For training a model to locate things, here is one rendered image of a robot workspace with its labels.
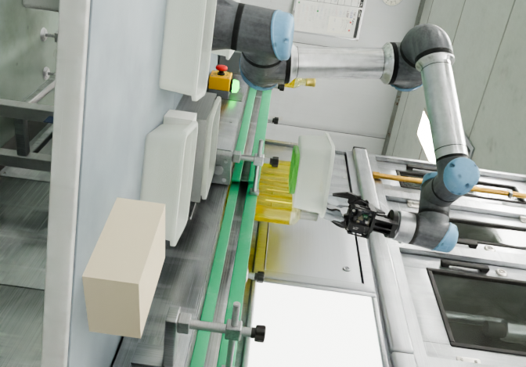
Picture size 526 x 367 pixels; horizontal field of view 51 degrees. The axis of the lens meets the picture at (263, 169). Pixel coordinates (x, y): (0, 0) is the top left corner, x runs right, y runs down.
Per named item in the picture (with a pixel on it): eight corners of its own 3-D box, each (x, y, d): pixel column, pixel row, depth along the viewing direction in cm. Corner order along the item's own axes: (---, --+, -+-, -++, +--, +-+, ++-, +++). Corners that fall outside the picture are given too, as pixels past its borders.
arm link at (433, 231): (448, 225, 143) (444, 257, 140) (407, 215, 143) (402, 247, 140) (462, 217, 136) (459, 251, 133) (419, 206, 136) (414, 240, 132)
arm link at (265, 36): (246, -8, 135) (301, 3, 135) (243, 25, 148) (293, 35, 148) (237, 33, 131) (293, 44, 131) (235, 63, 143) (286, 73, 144)
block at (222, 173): (204, 183, 154) (229, 187, 154) (207, 153, 150) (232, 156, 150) (206, 177, 157) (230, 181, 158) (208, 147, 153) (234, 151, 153)
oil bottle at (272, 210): (224, 217, 157) (299, 227, 157) (225, 200, 154) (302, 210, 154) (226, 206, 162) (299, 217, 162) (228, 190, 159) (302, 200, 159)
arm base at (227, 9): (203, -17, 130) (245, -8, 130) (210, -8, 145) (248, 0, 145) (192, 49, 133) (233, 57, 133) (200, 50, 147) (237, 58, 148)
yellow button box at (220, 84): (206, 95, 186) (228, 98, 186) (207, 74, 182) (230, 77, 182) (209, 88, 192) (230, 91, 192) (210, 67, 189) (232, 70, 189)
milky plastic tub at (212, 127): (169, 199, 135) (205, 204, 135) (174, 115, 125) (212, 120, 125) (182, 166, 151) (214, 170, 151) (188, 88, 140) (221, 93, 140)
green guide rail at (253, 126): (233, 158, 155) (261, 162, 155) (233, 155, 155) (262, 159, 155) (267, 15, 309) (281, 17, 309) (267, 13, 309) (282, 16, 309)
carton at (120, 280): (81, 276, 73) (138, 284, 73) (117, 197, 86) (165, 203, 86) (89, 331, 80) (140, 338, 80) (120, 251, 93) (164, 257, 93)
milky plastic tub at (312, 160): (297, 142, 124) (336, 148, 124) (295, 127, 146) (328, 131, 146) (286, 216, 128) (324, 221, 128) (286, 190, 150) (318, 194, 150)
